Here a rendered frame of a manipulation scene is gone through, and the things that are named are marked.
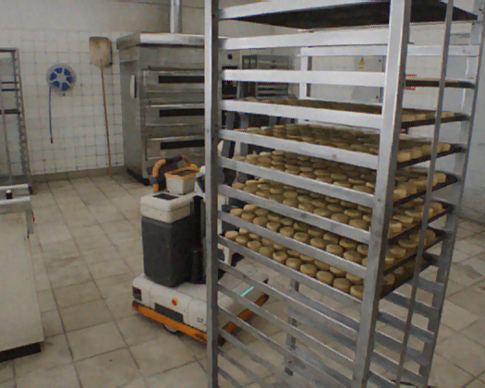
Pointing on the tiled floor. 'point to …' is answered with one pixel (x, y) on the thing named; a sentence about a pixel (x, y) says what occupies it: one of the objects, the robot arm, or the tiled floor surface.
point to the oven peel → (101, 52)
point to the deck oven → (167, 98)
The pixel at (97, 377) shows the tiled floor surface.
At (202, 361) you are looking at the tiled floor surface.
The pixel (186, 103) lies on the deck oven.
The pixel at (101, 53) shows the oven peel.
